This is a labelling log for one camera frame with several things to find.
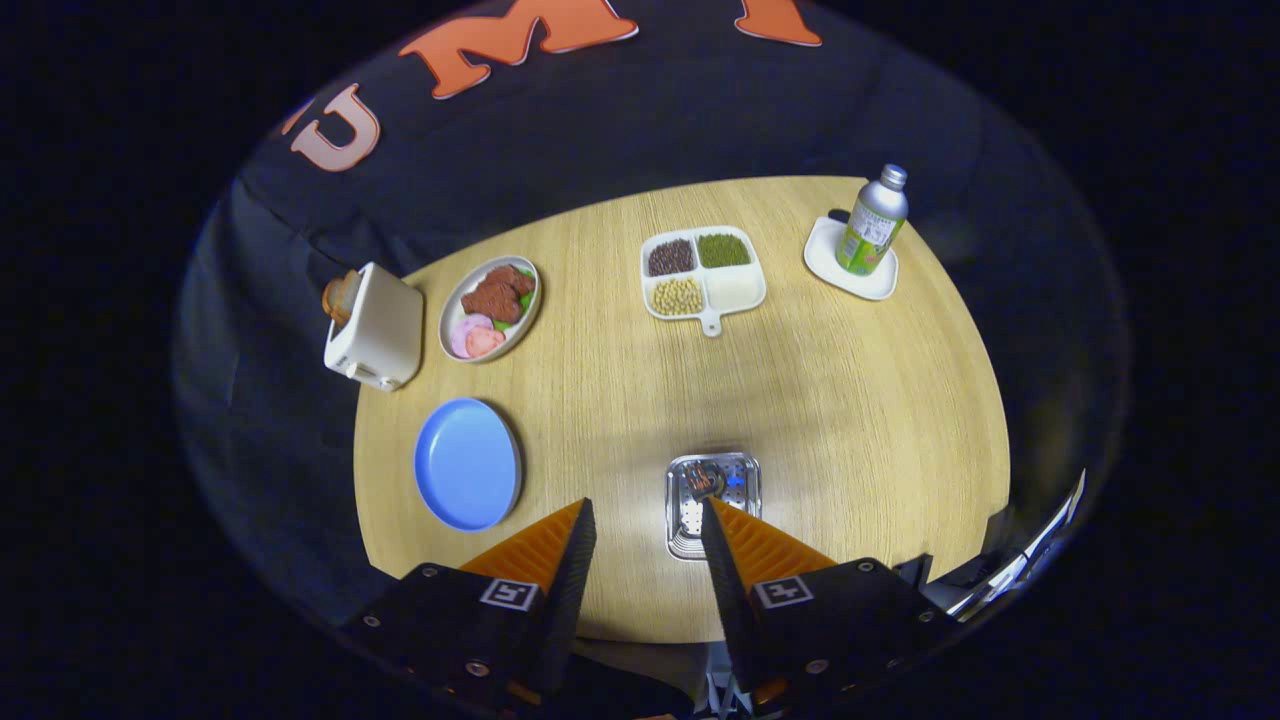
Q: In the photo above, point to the blue round plate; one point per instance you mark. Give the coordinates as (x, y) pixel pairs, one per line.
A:
(465, 465)

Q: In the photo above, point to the white divided dish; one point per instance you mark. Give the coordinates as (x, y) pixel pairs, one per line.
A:
(735, 290)

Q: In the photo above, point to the beige oval plate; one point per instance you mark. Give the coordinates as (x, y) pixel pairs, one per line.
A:
(450, 310)

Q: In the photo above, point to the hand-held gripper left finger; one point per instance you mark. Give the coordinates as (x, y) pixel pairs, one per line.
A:
(570, 590)

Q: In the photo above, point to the toast slice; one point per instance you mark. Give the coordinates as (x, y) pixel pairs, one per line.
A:
(350, 288)
(333, 300)

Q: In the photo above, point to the light pink ham slice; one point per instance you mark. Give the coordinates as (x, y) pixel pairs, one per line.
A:
(460, 335)

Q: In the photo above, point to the metal cutlery drainer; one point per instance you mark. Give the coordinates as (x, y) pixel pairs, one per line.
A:
(675, 530)

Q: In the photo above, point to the yellow soybeans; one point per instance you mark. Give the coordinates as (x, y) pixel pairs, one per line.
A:
(678, 296)

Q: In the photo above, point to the cream toaster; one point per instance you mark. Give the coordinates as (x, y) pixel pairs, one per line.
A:
(385, 330)

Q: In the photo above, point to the brown steak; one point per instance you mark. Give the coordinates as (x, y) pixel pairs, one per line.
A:
(495, 295)

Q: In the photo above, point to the silver bottle green label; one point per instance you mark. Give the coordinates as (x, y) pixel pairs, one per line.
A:
(875, 225)

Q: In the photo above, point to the green lettuce leaf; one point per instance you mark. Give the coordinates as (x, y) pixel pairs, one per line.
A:
(525, 298)

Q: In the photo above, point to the white square coaster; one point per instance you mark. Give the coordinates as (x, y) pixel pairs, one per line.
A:
(825, 260)

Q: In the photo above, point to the white papers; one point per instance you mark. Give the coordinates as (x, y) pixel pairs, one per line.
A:
(1010, 580)

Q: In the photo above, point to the salmon pink ham slice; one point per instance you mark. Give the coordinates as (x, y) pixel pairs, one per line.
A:
(485, 343)

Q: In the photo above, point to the green mung beans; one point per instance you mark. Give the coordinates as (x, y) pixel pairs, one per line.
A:
(723, 250)

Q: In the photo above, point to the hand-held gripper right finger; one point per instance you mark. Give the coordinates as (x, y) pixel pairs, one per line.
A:
(725, 590)

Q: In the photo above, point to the black beans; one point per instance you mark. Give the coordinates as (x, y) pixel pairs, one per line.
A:
(670, 258)

